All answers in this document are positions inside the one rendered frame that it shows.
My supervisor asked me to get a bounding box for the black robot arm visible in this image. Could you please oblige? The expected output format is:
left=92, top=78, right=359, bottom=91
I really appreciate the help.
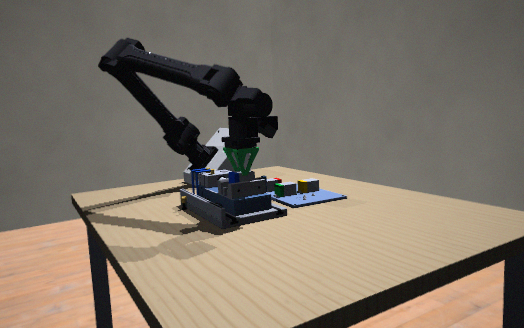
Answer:
left=98, top=38, right=278, bottom=171

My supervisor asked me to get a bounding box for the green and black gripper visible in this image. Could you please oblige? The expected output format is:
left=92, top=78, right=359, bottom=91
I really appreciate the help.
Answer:
left=221, top=116, right=260, bottom=176

